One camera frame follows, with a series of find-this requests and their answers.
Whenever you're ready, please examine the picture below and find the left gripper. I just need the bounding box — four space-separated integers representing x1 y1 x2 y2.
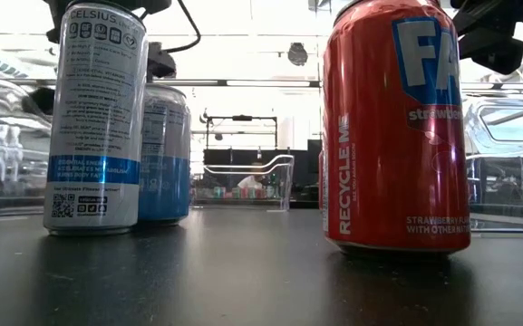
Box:
146 41 177 81

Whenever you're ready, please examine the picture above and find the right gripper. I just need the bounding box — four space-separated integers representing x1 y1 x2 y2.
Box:
459 22 523 76

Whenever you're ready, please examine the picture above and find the white Celsius slim can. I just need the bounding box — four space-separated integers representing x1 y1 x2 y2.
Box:
43 0 150 237

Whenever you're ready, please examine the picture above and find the silver and blue can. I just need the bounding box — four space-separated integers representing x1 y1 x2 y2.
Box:
137 82 193 226

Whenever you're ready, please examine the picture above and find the red Fanta soda can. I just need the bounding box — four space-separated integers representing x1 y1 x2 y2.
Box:
318 0 472 254

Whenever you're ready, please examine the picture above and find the white LED light strip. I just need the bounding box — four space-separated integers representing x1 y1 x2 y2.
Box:
226 80 312 88

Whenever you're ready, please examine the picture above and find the black ceiling dome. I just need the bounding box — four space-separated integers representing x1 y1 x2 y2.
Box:
286 42 310 68

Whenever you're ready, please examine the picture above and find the person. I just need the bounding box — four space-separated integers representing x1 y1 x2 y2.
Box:
237 174 266 190

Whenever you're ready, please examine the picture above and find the white robot figure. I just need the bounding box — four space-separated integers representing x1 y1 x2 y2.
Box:
0 123 23 182

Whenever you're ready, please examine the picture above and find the black overhead frame bar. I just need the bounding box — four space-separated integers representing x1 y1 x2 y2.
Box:
6 77 523 91

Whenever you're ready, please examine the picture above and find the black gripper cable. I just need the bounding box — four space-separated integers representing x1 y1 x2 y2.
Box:
164 0 202 54

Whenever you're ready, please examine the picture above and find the black metal stand frame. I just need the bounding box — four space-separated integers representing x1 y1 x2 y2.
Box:
204 115 279 150

